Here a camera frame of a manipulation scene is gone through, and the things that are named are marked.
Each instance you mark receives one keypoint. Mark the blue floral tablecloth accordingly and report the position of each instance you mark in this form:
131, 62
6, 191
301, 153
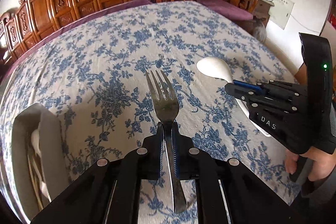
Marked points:
92, 76

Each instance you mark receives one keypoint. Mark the metal fork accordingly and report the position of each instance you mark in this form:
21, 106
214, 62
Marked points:
166, 107

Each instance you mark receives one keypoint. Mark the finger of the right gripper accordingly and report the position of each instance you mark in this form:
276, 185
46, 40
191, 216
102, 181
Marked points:
238, 89

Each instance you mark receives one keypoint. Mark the white wall panel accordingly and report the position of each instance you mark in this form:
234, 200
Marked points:
280, 12

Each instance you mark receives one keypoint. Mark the wooden side table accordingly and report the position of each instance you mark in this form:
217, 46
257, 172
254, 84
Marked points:
258, 8

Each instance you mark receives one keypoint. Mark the purple seat cushion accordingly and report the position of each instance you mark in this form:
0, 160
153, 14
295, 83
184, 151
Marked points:
227, 10

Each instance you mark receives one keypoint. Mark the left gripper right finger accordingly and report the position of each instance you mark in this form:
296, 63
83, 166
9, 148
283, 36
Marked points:
227, 191

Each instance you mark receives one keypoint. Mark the metal rectangular tray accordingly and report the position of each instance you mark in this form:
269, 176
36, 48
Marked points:
51, 164

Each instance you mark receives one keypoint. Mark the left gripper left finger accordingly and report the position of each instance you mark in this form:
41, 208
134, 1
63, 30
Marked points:
108, 191

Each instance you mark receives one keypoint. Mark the grey sleeve forearm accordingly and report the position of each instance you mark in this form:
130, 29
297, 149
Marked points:
320, 195

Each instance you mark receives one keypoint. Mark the white ceramic spoon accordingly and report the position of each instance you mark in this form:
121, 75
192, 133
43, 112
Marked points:
218, 68
35, 141

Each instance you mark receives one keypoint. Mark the person's right hand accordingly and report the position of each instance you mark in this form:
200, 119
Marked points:
323, 163

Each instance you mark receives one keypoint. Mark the light bamboo chopstick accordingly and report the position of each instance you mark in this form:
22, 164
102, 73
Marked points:
37, 181

